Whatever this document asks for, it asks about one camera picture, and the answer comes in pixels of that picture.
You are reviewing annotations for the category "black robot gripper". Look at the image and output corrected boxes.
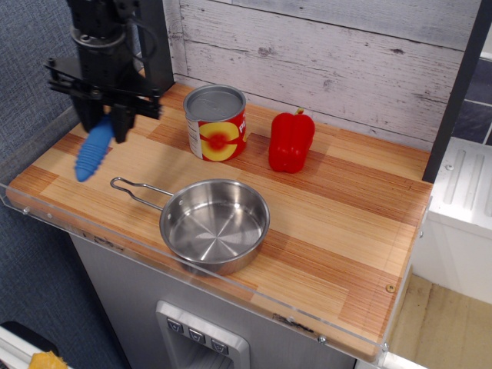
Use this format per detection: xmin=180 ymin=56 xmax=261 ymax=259
xmin=44 ymin=36 xmax=162 ymax=144

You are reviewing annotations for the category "blue handled metal fork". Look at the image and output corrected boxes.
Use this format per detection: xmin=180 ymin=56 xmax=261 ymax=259
xmin=75 ymin=115 xmax=114 ymax=182

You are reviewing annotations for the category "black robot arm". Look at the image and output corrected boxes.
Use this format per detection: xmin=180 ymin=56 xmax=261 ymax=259
xmin=45 ymin=1 xmax=175 ymax=143

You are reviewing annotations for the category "small stainless steel pot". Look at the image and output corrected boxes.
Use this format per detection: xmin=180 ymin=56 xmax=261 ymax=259
xmin=110 ymin=177 xmax=271 ymax=275

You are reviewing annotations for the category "red yellow food can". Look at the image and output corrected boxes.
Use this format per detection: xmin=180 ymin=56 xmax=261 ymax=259
xmin=184 ymin=85 xmax=247 ymax=161

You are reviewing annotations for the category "red toy bell pepper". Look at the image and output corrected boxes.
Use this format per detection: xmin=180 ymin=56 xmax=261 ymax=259
xmin=268 ymin=108 xmax=315 ymax=174

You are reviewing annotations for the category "grey toy fridge cabinet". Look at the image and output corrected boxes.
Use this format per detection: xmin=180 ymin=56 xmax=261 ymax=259
xmin=72 ymin=236 xmax=356 ymax=368

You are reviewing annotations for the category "yellow object bottom left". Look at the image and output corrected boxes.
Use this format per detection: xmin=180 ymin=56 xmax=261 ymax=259
xmin=28 ymin=351 xmax=68 ymax=369

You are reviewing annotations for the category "white toy sink unit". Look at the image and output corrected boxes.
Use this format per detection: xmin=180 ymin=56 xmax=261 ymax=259
xmin=411 ymin=138 xmax=491 ymax=303

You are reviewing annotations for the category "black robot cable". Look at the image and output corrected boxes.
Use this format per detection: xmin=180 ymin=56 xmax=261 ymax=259
xmin=128 ymin=15 xmax=159 ymax=65

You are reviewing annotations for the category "dark vertical post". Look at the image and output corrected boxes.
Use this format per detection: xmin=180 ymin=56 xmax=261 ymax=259
xmin=422 ymin=0 xmax=491 ymax=184

